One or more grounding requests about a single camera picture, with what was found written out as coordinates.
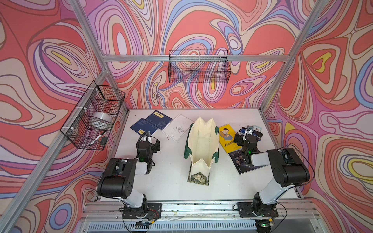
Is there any yellow cartoon cover book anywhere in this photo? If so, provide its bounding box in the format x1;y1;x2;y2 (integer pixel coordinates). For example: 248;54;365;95
219;124;241;154

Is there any white marker pen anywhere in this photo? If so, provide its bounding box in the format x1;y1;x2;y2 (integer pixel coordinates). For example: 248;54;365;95
89;134;103;146

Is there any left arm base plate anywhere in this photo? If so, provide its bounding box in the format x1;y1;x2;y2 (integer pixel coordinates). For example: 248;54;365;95
119;203;162;220

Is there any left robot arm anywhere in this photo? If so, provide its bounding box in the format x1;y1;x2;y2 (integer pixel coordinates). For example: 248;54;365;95
96;136;161;208

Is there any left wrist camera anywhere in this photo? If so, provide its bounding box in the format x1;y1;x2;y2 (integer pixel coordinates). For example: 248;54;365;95
138;131;152;142

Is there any black wire basket left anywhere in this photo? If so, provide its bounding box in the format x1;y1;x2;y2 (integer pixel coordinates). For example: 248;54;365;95
60;81;125;150

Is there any dark portrait cover book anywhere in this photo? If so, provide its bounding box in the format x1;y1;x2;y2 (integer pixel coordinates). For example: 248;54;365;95
228;150;262;175

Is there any small card packet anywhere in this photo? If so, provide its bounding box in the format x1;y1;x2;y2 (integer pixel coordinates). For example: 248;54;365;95
253;125;262;132

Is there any silver tape roll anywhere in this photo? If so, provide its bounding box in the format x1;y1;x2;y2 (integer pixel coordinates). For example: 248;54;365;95
88;112;113;130

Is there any black wire basket back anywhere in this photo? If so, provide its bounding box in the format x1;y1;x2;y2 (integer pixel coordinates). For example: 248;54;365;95
168;49;231;83

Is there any white hardcover book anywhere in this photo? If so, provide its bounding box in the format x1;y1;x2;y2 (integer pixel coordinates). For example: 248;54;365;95
162;114;193;141

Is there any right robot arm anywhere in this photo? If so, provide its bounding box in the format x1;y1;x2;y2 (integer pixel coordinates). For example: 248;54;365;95
234;133;310;212

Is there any dark blue book lower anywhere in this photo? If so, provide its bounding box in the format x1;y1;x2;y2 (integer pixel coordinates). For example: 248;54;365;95
130;118;158;135

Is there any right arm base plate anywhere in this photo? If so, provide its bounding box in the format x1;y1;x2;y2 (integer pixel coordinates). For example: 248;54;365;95
237;202;279;218

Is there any blue stapler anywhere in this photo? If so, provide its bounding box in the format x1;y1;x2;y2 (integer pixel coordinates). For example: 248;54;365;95
252;131;263;139

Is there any black wire basket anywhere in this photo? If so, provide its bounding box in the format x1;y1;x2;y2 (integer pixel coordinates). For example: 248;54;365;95
60;81;125;150
168;49;231;83

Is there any cream canvas tote bag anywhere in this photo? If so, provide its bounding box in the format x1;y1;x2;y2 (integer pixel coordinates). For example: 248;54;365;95
184;117;220;186

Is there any dark blue book upper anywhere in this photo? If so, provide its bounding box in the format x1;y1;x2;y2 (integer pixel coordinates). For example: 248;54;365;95
145;110;173;130

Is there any dark blue book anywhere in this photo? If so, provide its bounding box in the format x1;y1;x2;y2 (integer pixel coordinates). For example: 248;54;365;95
130;118;158;135
145;110;173;130

